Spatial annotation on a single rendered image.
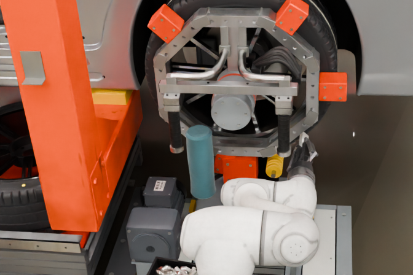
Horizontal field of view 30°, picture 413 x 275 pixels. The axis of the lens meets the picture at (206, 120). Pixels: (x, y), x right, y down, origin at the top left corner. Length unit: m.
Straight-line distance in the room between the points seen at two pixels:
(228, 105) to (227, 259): 0.73
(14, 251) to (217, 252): 1.18
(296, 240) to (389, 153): 2.00
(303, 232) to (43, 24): 0.90
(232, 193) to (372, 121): 1.70
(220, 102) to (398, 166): 1.43
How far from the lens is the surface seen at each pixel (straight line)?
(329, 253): 3.02
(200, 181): 2.59
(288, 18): 2.37
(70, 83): 2.18
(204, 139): 2.49
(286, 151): 2.36
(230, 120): 2.40
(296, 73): 2.31
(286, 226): 1.75
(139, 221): 2.69
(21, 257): 2.80
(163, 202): 2.78
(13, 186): 2.81
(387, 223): 3.29
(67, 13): 2.16
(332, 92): 2.49
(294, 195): 2.31
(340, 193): 3.43
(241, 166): 2.67
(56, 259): 2.76
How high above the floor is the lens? 2.14
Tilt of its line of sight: 33 degrees down
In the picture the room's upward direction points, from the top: 4 degrees counter-clockwise
